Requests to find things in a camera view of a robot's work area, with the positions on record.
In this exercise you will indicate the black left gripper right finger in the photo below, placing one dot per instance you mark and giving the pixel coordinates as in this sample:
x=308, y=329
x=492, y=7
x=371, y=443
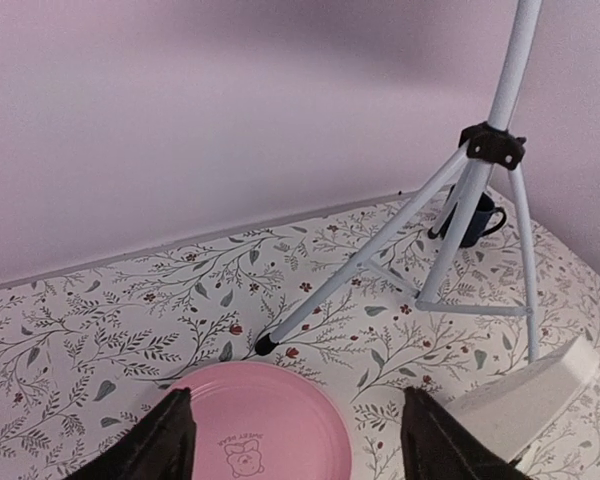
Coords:
x=436, y=446

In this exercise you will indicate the dark blue ceramic mug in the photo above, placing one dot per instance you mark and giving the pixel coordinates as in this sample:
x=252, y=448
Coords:
x=479, y=224

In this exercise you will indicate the light blue music stand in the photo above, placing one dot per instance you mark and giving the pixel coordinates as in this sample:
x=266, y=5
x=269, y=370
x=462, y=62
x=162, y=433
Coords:
x=482, y=147

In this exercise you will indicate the white metronome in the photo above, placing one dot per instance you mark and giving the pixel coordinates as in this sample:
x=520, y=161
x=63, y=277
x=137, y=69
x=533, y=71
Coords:
x=525, y=400

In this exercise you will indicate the pink plastic plate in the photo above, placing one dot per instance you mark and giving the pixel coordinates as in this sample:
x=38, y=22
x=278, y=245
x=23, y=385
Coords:
x=260, y=421

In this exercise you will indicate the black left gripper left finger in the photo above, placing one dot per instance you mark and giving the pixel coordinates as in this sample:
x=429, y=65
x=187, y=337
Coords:
x=160, y=446

